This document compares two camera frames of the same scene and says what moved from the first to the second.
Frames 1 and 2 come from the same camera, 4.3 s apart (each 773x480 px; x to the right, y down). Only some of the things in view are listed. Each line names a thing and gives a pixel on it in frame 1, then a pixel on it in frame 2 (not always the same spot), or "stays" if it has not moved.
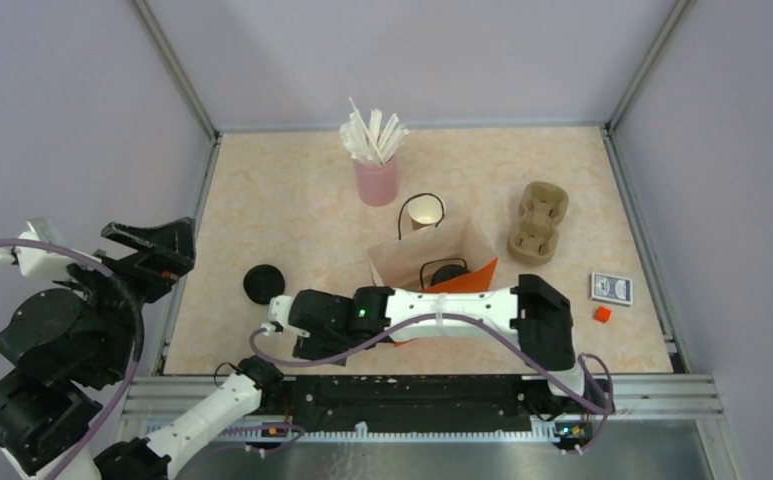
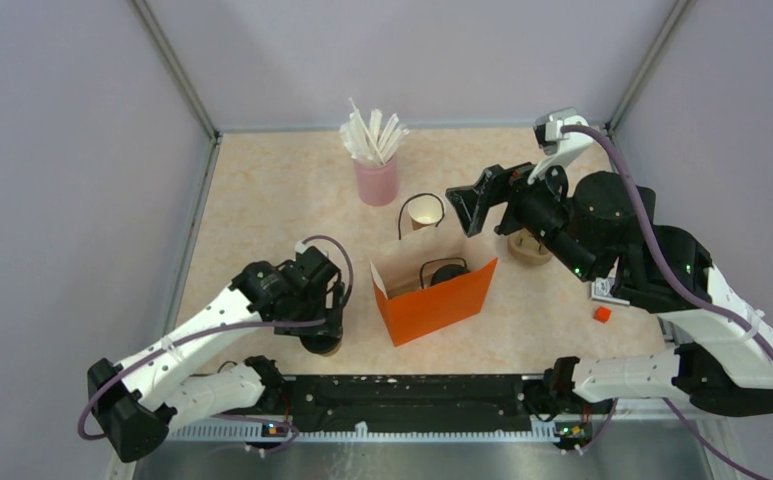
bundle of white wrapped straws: x=364 y=141 stays
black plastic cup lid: x=447 y=271 stays
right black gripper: x=313 y=347 to x=498 y=185
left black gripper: x=169 y=247 to x=332 y=315
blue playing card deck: x=611 y=288 stays
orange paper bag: x=408 y=263 stays
